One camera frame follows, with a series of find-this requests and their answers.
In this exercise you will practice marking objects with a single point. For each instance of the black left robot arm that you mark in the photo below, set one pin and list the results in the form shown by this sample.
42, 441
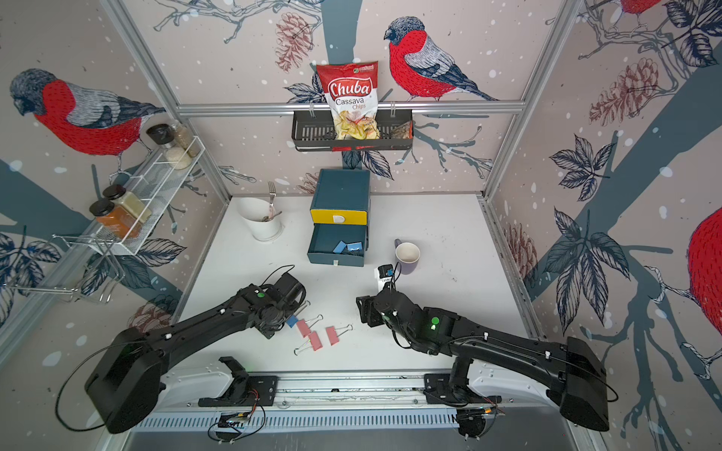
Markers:
126, 384

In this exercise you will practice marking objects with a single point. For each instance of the Chuba cassava chips bag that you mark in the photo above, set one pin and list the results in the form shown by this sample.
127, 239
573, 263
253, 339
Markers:
351, 93

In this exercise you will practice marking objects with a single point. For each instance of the metal fork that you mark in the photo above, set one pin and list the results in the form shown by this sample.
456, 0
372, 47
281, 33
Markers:
272, 199

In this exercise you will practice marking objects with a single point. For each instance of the yellow spice jar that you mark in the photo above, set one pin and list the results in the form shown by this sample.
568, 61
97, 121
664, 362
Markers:
129, 201

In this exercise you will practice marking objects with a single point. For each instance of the small circuit board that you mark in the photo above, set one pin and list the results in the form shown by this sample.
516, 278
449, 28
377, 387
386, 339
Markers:
234, 420

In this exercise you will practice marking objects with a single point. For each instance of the orange spice jar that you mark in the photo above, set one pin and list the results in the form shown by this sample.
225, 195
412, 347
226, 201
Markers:
115, 218

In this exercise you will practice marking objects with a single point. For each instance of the white utensil cup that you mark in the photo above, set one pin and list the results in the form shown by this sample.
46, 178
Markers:
261, 219

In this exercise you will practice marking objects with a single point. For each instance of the white wire spice shelf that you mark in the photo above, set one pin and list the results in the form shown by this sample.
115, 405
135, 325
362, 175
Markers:
156, 184

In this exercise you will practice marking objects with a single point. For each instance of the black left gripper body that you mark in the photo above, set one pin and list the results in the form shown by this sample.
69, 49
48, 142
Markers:
287, 312

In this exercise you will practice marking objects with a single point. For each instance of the teal drawer cabinet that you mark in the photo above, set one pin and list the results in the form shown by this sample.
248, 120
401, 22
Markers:
342, 189

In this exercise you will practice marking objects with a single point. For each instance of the yellow drawer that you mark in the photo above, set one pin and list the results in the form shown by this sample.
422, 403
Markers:
340, 217

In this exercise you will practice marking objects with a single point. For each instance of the purple ceramic mug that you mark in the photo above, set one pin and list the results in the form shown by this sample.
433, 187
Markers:
408, 255

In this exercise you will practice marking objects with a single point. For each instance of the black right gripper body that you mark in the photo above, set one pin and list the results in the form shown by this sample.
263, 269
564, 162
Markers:
369, 310

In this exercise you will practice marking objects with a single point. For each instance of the black wire basket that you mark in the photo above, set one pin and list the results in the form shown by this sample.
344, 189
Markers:
389, 130

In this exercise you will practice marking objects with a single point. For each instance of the black lid spice jar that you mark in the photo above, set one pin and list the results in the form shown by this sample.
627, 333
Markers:
163, 136

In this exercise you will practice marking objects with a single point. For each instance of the pink binder clip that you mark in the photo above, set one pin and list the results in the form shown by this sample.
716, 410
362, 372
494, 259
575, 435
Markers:
313, 342
305, 326
334, 333

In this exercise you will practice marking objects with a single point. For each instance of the teal drawer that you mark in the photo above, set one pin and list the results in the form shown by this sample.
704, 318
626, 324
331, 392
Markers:
324, 239

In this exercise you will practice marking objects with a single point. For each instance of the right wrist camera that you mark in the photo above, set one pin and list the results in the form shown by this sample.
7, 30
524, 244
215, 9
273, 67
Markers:
385, 276

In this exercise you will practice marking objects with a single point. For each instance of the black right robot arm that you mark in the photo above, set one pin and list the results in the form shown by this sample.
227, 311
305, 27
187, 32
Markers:
574, 377

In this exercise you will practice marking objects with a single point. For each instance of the blue binder clip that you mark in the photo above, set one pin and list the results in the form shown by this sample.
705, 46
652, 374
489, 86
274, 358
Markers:
291, 322
340, 247
355, 247

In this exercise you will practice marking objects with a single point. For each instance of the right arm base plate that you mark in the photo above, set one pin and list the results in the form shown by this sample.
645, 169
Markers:
438, 390

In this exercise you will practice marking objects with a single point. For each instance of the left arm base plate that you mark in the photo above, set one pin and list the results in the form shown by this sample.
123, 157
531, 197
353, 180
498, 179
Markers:
244, 390

